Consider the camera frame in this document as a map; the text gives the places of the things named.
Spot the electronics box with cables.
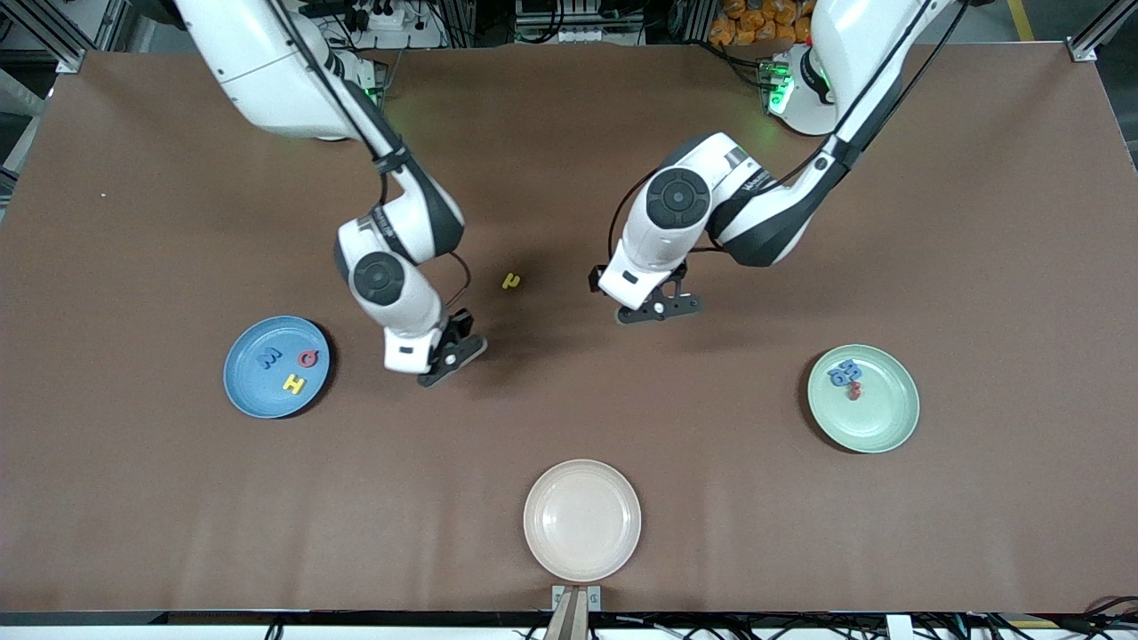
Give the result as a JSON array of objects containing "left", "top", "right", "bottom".
[{"left": 514, "top": 0, "right": 648, "bottom": 45}]

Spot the brown table cover mat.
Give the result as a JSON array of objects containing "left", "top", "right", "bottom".
[{"left": 0, "top": 43, "right": 1138, "bottom": 614}]

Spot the white power strip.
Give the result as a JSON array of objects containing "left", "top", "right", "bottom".
[{"left": 342, "top": 0, "right": 445, "bottom": 50}]

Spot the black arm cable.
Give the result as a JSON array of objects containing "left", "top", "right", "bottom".
[
  {"left": 267, "top": 0, "right": 472, "bottom": 312},
  {"left": 605, "top": 0, "right": 966, "bottom": 272}
]

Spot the beige plate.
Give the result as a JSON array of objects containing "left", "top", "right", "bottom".
[{"left": 523, "top": 459, "right": 643, "bottom": 584}]

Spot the aluminium frame post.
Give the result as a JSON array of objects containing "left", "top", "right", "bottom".
[
  {"left": 1067, "top": 0, "right": 1138, "bottom": 63},
  {"left": 0, "top": 0, "right": 134, "bottom": 75}
]

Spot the pile of orange objects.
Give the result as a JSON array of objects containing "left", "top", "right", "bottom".
[{"left": 709, "top": 0, "right": 819, "bottom": 47}]

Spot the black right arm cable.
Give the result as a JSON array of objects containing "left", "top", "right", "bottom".
[{"left": 267, "top": 0, "right": 472, "bottom": 312}]

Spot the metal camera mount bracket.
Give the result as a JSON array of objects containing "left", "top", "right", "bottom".
[{"left": 544, "top": 584, "right": 604, "bottom": 640}]

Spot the green plate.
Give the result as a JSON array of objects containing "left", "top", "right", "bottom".
[{"left": 806, "top": 344, "right": 921, "bottom": 455}]

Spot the blue plate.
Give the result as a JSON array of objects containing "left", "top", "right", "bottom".
[{"left": 222, "top": 316, "right": 332, "bottom": 420}]

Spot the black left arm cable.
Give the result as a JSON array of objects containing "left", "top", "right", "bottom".
[{"left": 605, "top": 0, "right": 966, "bottom": 272}]

